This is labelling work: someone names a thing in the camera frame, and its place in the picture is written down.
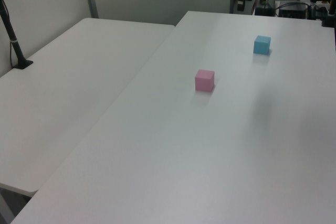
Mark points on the blue cube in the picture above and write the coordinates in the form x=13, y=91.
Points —
x=261, y=45

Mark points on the pink cube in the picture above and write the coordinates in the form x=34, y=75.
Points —
x=204, y=81

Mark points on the white folding side table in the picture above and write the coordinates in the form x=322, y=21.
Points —
x=65, y=90

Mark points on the small black box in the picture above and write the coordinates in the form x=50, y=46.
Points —
x=263, y=11

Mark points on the black electronics box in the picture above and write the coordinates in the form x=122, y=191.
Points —
x=292, y=11

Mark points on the black clamp stand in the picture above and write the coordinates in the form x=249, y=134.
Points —
x=329, y=20

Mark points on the black camera stand pole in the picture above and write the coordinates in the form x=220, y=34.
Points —
x=23, y=64

